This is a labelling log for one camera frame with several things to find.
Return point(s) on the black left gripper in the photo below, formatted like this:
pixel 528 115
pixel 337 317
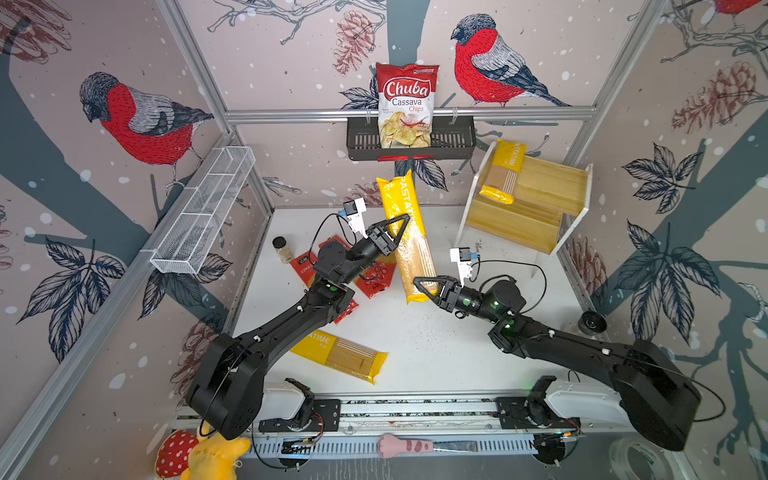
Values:
pixel 382 243

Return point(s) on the red spaghetti bag right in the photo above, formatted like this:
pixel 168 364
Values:
pixel 376 279

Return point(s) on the Chuba cassava chips bag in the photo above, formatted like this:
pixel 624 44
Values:
pixel 406 104

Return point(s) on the black hanging wire basket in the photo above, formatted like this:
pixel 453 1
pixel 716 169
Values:
pixel 451 139

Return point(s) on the spice jar black lid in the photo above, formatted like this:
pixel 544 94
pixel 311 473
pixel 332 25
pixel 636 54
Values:
pixel 592 323
pixel 282 248

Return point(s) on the yellow pasta bag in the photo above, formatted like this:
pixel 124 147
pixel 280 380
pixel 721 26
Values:
pixel 413 256
pixel 341 355
pixel 504 171

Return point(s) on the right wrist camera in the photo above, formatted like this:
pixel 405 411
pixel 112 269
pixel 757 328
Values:
pixel 467 262

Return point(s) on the red spaghetti bag left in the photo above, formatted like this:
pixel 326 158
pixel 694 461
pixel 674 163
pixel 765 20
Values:
pixel 303 265

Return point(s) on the wooden two-tier shelf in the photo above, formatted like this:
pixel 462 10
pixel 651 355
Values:
pixel 550 200

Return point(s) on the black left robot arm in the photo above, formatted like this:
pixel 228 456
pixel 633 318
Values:
pixel 228 388

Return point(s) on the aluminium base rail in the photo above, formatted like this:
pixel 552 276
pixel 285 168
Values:
pixel 350 428

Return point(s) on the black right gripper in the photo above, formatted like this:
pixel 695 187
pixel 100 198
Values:
pixel 452 294

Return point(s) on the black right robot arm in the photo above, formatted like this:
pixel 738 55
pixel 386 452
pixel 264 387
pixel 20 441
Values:
pixel 661 402

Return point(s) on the clear tape roll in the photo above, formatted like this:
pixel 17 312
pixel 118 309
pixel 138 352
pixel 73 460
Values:
pixel 634 458

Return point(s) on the yellow plush toy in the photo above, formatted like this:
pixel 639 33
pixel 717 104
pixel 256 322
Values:
pixel 214 457

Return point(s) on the pink handled scraper tool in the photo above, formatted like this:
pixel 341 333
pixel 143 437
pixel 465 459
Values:
pixel 390 446

